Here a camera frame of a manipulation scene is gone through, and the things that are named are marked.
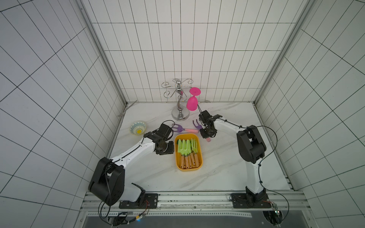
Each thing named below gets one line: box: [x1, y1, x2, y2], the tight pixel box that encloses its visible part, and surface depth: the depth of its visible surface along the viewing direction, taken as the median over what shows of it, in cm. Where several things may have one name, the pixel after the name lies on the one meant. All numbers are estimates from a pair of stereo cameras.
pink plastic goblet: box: [186, 86, 202, 112], surface depth 96 cm
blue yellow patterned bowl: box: [129, 120, 147, 136], surface depth 103 cm
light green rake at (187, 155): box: [182, 139, 190, 170], surface depth 88 cm
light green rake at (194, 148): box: [191, 137, 200, 168], surface depth 90 cm
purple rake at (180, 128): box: [171, 123, 200, 133], surface depth 103 cm
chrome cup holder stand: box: [161, 78, 194, 122], surface depth 104 cm
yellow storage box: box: [174, 133, 203, 172], surface depth 89 cm
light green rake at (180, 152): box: [177, 138, 185, 170], surface depth 89 cm
